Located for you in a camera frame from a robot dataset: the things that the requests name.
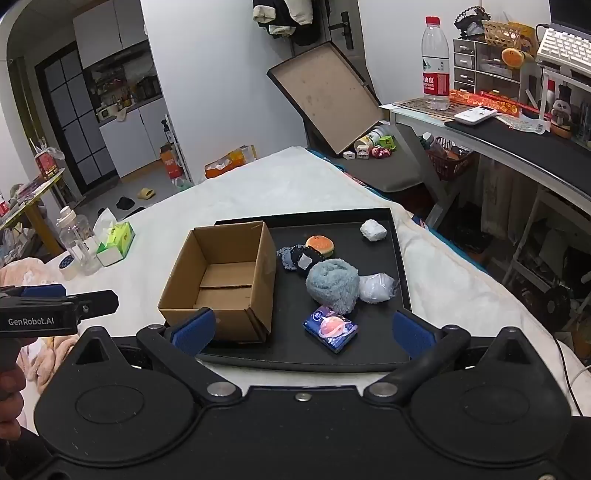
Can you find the white desk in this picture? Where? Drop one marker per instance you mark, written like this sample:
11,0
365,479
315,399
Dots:
461,184

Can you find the brown board with black frame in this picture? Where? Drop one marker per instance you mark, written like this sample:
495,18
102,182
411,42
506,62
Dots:
325,97

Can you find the orange round plush toy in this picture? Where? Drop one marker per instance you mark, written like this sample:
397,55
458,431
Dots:
513,56

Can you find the brown cardboard box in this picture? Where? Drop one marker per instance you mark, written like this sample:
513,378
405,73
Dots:
221,281

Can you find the grey drawer organizer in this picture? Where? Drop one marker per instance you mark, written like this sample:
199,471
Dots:
480,64

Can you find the long red orange box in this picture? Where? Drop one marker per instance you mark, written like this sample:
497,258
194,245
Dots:
489,99

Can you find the pink patterned blanket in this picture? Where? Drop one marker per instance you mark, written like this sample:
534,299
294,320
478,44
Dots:
27,281

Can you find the orange carton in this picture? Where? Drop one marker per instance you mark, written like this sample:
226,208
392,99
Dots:
170,161

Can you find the red label water bottle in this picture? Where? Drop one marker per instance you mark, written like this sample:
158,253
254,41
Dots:
435,64

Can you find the red toy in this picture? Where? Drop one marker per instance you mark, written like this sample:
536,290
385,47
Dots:
381,152

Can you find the yellow edged round table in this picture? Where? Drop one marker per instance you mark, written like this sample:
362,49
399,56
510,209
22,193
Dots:
27,198

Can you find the green toy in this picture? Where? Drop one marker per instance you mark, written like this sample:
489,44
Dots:
387,142

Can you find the grey bench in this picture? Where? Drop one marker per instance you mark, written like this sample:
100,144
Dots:
392,173

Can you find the burger plush toy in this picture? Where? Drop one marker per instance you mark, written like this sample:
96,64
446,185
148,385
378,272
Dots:
319,244

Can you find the person's left hand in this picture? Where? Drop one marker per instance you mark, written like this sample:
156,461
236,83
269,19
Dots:
7,424

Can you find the hanging clothes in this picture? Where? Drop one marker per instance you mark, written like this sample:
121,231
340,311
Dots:
284,16

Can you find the panda figurine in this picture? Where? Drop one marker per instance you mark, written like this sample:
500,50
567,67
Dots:
561,113

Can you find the white flat device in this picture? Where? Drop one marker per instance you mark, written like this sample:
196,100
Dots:
475,115

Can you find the red canister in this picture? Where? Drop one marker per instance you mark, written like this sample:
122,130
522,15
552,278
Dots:
46,164

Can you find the red basket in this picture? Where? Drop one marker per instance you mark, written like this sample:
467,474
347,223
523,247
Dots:
450,164

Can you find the woven basket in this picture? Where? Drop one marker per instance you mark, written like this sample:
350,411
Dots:
505,32

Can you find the black fan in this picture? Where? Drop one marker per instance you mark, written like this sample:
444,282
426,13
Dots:
558,304

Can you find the white crumpled tissue ball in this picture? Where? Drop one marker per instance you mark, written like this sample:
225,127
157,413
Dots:
373,229

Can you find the green tissue box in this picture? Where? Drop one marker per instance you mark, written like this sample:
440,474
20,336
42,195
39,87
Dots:
115,240

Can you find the yellow slipper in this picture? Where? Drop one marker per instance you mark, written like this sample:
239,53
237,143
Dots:
147,193

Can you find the white jar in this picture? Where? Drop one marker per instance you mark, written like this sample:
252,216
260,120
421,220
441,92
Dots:
373,137

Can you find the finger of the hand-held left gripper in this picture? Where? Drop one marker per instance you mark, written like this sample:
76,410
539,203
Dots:
44,290
99,302

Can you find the clear plastic water jug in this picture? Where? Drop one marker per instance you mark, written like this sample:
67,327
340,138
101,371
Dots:
77,240

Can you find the blue denim cloth scrap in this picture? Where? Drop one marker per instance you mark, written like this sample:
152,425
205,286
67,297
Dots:
286,258

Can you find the white keyboard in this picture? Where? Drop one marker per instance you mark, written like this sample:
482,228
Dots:
565,46

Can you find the black tray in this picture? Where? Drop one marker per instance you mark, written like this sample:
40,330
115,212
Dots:
369,337

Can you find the white tape roll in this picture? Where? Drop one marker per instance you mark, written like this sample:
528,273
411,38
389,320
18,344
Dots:
67,265

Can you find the black slipper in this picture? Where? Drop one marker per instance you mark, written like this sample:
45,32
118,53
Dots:
124,202

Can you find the white cabinet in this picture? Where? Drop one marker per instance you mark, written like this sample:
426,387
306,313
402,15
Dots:
124,138

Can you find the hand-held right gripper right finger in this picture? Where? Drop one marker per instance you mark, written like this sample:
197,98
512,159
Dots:
413,330

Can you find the orange and white box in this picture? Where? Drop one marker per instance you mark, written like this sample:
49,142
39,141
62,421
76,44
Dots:
231,162

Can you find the black desk mat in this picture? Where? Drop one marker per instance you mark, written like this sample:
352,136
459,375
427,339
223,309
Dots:
531,143

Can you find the blue fluffy cloth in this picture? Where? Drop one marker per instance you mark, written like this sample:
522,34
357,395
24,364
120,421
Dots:
333,285

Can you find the clear plastic bag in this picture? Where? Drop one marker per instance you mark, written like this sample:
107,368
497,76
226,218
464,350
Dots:
376,288

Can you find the black cloth scrap white stitching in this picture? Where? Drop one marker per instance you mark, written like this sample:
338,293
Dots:
305,262

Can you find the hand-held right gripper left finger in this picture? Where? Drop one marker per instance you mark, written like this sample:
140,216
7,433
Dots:
194,330

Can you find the laptop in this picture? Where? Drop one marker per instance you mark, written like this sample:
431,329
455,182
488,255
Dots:
570,11

